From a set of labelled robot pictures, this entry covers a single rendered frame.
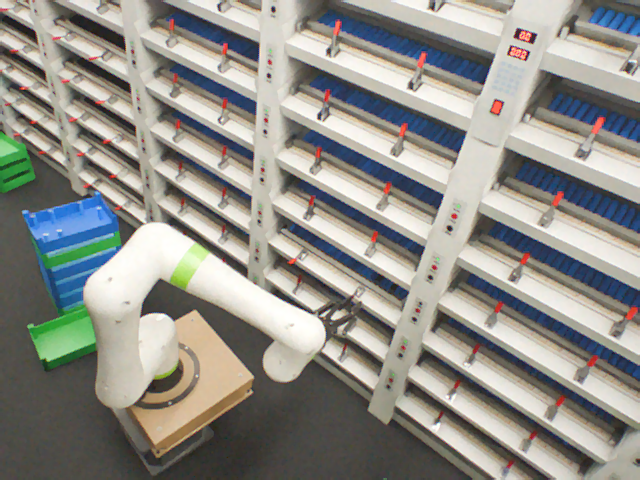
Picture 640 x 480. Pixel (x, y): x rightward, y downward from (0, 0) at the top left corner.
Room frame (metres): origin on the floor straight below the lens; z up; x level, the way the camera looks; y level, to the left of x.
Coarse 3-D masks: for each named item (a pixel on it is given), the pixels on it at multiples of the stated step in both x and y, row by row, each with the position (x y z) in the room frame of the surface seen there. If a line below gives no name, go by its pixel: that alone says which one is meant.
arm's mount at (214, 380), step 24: (192, 312) 1.19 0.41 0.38; (192, 336) 1.08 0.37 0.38; (216, 336) 1.10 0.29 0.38; (192, 360) 0.98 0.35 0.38; (216, 360) 1.00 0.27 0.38; (192, 384) 0.90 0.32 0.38; (216, 384) 0.91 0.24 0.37; (240, 384) 0.93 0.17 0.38; (144, 408) 0.79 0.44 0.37; (168, 408) 0.81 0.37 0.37; (192, 408) 0.82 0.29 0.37; (216, 408) 0.85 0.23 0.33; (144, 432) 0.74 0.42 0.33; (168, 432) 0.73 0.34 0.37; (192, 432) 0.78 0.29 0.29
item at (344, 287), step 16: (288, 224) 1.55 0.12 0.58; (272, 240) 1.47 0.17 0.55; (288, 256) 1.42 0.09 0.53; (320, 272) 1.34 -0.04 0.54; (336, 272) 1.34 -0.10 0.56; (336, 288) 1.29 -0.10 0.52; (352, 288) 1.28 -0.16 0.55; (368, 304) 1.22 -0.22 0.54; (384, 304) 1.22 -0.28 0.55; (384, 320) 1.18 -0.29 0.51
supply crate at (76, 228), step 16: (96, 192) 1.67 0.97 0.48; (64, 208) 1.58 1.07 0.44; (96, 208) 1.65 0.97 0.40; (32, 224) 1.49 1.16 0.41; (48, 224) 1.50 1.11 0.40; (64, 224) 1.52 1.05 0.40; (80, 224) 1.54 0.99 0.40; (96, 224) 1.55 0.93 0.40; (112, 224) 1.52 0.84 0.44; (64, 240) 1.39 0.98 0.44; (80, 240) 1.43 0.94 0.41
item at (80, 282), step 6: (42, 270) 1.43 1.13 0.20; (84, 276) 1.42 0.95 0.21; (90, 276) 1.44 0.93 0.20; (48, 282) 1.36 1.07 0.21; (54, 282) 1.34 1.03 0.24; (66, 282) 1.37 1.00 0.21; (72, 282) 1.39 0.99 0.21; (78, 282) 1.40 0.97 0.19; (84, 282) 1.42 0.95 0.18; (54, 288) 1.34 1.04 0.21; (60, 288) 1.35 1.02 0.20; (66, 288) 1.37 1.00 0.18; (72, 288) 1.38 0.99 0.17; (54, 294) 1.33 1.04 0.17
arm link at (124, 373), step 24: (120, 264) 0.76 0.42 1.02; (144, 264) 0.79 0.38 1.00; (96, 288) 0.69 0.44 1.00; (120, 288) 0.70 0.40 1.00; (144, 288) 0.75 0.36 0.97; (96, 312) 0.67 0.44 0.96; (120, 312) 0.68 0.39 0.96; (96, 336) 0.70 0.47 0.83; (120, 336) 0.69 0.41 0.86; (120, 360) 0.70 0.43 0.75; (144, 360) 0.80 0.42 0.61; (96, 384) 0.72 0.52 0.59; (120, 384) 0.70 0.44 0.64; (144, 384) 0.76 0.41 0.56
